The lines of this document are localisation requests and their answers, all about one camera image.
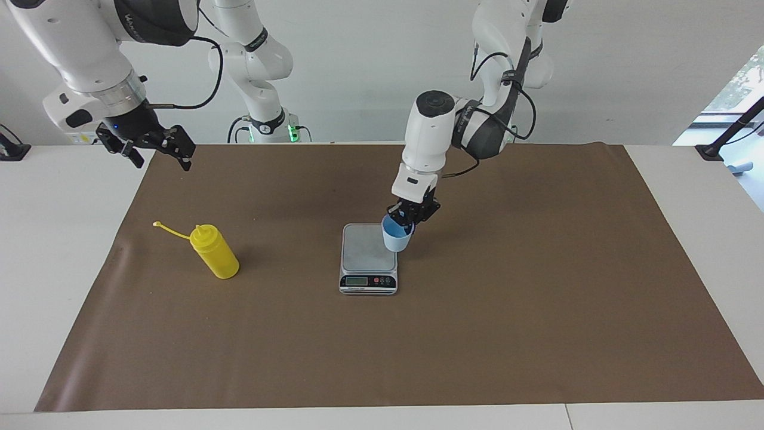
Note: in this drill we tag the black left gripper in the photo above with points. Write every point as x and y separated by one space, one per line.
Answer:
422 200

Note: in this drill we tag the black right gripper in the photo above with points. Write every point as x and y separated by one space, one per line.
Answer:
137 124

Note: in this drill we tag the light blue cup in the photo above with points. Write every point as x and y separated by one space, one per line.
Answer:
396 239

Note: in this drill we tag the yellow squeeze bottle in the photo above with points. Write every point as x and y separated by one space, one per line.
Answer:
218 257

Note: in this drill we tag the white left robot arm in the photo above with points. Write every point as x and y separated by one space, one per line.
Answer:
427 137

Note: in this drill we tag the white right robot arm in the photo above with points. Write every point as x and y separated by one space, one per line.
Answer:
74 51

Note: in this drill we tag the silver digital kitchen scale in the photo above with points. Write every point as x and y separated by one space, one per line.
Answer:
365 263

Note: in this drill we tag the brown table mat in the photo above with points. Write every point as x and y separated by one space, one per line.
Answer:
382 346

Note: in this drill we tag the black table clamp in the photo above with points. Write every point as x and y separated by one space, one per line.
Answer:
12 152

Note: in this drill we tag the black stand with pole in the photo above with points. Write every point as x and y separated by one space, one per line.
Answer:
710 152

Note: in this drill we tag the pale blue roll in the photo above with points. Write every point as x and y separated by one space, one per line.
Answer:
740 168

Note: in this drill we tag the window with green foliage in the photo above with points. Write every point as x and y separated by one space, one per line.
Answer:
740 83

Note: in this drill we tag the white wall socket box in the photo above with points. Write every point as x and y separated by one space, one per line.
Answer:
80 138

